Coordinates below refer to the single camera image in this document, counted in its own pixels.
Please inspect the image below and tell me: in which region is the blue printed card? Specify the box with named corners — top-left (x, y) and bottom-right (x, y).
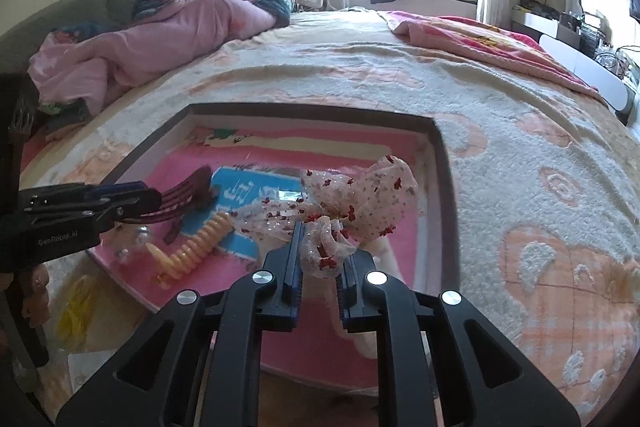
top-left (187, 164), bottom-right (306, 260)

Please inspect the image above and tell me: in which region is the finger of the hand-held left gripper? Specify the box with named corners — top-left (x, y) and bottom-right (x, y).
top-left (30, 189), bottom-right (162, 226)
top-left (20, 181), bottom-right (151, 208)

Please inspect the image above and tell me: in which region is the clear earring packet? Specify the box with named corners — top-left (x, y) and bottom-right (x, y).
top-left (67, 349), bottom-right (126, 389)

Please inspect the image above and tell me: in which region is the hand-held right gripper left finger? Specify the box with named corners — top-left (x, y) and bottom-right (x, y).
top-left (55, 221), bottom-right (304, 427)

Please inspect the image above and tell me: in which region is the pink printed blanket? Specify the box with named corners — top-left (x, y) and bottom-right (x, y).
top-left (377, 9), bottom-right (601, 98)

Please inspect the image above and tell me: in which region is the pink quilt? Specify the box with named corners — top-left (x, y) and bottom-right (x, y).
top-left (27, 0), bottom-right (281, 115)

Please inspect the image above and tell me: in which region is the grey padded headboard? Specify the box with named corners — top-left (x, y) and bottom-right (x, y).
top-left (0, 0), bottom-right (161, 72)

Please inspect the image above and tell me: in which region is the yellow hair clips bag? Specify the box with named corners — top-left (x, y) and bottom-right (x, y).
top-left (57, 277), bottom-right (101, 348)

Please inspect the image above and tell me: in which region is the dark cardboard box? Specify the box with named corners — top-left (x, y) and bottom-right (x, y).
top-left (75, 103), bottom-right (461, 395)

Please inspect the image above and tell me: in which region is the person's left hand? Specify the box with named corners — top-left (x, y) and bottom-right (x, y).
top-left (19, 265), bottom-right (51, 324)

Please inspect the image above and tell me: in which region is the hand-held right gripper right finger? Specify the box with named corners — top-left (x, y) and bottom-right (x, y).
top-left (337, 249), bottom-right (581, 427)

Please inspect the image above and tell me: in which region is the dotted bow hair clip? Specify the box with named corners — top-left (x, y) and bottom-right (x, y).
top-left (235, 154), bottom-right (418, 280)

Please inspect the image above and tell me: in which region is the white desk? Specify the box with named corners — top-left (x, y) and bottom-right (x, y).
top-left (510, 4), bottom-right (638, 115)

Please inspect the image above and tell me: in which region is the orange spiral hair tie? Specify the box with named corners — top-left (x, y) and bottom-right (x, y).
top-left (146, 212), bottom-right (236, 290)

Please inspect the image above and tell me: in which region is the brown hair claw clip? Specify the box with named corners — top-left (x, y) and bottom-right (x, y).
top-left (150, 164), bottom-right (221, 245)

